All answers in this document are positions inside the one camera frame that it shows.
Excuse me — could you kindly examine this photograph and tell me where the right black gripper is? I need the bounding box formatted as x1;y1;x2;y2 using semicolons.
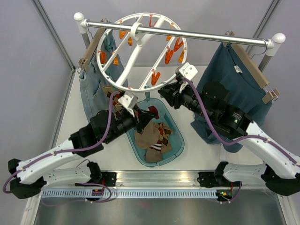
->
158;78;214;121

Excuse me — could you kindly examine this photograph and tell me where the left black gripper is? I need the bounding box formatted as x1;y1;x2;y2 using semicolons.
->
105;105;156;144

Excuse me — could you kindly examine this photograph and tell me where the teal clip front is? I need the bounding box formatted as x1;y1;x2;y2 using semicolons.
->
145;92;150;101

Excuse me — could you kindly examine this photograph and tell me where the brown argyle sock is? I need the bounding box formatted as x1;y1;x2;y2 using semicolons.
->
112;94;123;120

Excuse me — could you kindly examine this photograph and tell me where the white round clip hanger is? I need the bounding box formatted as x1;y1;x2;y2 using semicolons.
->
97;16;188;93

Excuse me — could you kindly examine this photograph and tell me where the beige orange argyle sock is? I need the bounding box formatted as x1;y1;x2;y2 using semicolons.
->
101;85;117;98

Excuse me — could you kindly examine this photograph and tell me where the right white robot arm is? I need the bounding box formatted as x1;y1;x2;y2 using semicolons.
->
158;78;300;196

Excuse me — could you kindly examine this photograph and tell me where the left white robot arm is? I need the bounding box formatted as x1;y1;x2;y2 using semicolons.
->
3;106;159;199

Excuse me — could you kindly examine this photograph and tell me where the orange clip right rim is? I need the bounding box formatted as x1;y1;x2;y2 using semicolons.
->
151;69;161;86

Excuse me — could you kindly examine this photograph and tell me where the left beige clothes hanger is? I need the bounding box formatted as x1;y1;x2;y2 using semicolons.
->
78;28;105;72

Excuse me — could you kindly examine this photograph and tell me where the beige clothes hanger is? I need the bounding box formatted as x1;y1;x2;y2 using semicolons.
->
223;42;280;104
78;28;105;72

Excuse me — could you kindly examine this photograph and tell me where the right beige clothes hanger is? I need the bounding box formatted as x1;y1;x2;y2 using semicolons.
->
223;42;280;104

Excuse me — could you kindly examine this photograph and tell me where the teal plastic basin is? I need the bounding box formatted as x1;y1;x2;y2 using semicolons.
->
127;98;184;167

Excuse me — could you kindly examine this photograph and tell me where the orange argyle sock in basin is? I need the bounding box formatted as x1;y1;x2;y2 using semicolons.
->
155;122;173;146

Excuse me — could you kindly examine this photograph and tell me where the teal long sleeve shirt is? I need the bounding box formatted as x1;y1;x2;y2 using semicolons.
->
190;42;274;153

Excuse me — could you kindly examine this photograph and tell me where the blue denim garment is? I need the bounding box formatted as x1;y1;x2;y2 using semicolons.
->
79;31;124;122

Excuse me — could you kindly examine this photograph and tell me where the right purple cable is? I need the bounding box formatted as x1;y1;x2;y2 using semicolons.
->
182;78;300;204

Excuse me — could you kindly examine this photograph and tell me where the purple cable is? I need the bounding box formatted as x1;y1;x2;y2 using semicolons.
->
2;91;122;207
182;78;300;204

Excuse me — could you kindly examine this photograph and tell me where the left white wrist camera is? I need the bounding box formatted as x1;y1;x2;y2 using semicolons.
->
118;91;138;117

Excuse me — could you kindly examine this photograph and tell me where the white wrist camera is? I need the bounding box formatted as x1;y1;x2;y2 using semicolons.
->
118;91;138;117
175;62;198;81

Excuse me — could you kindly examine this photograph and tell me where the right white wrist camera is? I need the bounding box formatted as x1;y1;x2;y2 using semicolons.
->
175;62;198;81

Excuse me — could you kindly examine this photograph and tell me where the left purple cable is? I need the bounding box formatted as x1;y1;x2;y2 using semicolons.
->
2;91;122;207

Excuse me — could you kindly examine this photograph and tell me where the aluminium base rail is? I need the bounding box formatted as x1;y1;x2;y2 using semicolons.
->
35;170;288;188

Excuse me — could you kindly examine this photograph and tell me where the white slotted cable duct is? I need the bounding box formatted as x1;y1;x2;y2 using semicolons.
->
42;188;217;199

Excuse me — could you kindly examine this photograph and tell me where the metal clothes rack rail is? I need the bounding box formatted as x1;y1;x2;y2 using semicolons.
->
74;12;286;57

